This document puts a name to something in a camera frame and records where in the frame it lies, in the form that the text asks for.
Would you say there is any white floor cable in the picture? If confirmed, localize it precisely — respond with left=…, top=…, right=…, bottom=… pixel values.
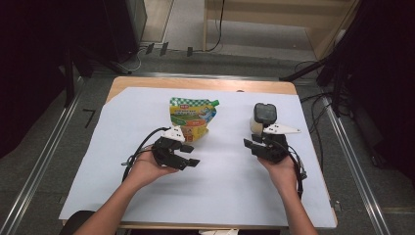
left=115, top=45, right=149, bottom=74

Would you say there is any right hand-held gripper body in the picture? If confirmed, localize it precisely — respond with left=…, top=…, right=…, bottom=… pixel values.
left=258, top=122, right=301, bottom=165

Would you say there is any dark cabinet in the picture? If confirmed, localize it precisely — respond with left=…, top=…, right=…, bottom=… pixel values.
left=103, top=0, right=148, bottom=64

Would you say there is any person's right hand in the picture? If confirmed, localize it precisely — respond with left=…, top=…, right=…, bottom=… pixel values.
left=257, top=155, right=299, bottom=194

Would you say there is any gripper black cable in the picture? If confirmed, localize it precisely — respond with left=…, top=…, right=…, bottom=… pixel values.
left=287, top=143, right=308, bottom=200
left=121, top=126, right=172, bottom=182

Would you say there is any wooden frame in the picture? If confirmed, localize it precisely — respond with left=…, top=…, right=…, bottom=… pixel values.
left=203, top=0, right=362, bottom=62

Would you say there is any black floor cable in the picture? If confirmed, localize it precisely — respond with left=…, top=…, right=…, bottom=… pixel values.
left=299, top=92, right=335, bottom=172

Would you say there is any black curtain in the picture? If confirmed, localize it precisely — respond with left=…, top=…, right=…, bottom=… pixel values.
left=344, top=0, right=415, bottom=181
left=0, top=0, right=109, bottom=160

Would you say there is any yellow green spouted pouch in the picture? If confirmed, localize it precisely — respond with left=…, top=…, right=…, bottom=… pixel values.
left=168, top=97, right=220, bottom=143

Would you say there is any black hanging cable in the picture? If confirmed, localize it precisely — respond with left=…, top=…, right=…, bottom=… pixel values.
left=192, top=0, right=226, bottom=54

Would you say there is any black stand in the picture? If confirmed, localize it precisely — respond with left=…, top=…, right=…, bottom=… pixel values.
left=63, top=45, right=132, bottom=109
left=279, top=55, right=350, bottom=118

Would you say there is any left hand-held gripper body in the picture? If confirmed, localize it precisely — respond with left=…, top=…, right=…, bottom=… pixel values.
left=151, top=125, right=186, bottom=168

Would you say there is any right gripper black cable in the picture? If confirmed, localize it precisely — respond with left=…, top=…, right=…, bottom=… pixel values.
left=287, top=143, right=308, bottom=200

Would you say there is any metal floor rail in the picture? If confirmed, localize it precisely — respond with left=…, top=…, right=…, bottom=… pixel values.
left=321, top=96, right=392, bottom=235
left=0, top=76, right=88, bottom=235

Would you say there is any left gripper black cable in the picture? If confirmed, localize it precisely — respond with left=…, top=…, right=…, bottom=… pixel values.
left=121, top=126, right=172, bottom=182

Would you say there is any person's left hand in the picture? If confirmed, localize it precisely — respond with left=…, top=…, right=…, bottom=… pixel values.
left=128, top=150, right=179, bottom=191

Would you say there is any white jar with black lid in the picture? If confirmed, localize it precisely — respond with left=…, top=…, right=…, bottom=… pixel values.
left=249, top=102, right=279, bottom=137

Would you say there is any white table sheet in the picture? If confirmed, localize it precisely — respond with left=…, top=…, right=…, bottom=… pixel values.
left=58, top=86, right=338, bottom=229

